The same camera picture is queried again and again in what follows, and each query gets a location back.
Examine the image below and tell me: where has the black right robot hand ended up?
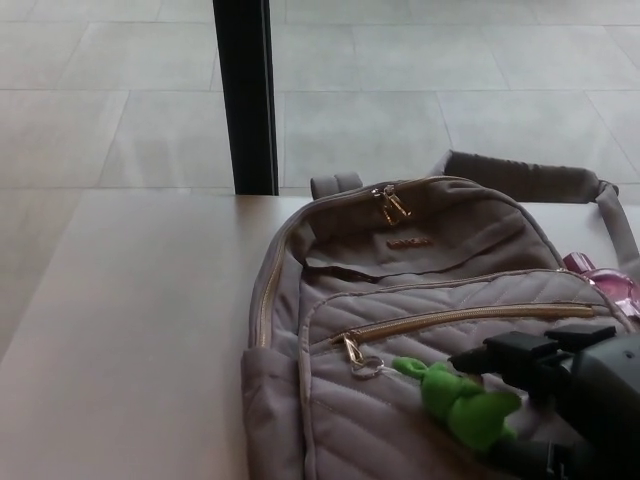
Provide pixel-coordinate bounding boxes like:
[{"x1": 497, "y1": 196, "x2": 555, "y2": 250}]
[{"x1": 447, "y1": 324, "x2": 640, "y2": 480}]

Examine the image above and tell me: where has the green plush bunny keychain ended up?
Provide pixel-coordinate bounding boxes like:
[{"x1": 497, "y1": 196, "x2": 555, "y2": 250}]
[{"x1": 349, "y1": 353, "x2": 522, "y2": 452}]

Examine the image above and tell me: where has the grey quilted backpack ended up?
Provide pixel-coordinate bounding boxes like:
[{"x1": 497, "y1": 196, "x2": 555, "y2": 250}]
[{"x1": 239, "y1": 149, "x2": 640, "y2": 480}]

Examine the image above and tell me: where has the pink transparent bottle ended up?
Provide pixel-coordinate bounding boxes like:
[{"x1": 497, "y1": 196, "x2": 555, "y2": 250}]
[{"x1": 560, "y1": 252, "x2": 640, "y2": 318}]

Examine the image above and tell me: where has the black window frame post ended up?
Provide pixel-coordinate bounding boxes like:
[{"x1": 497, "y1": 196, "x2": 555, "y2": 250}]
[{"x1": 212, "y1": 0, "x2": 280, "y2": 196}]

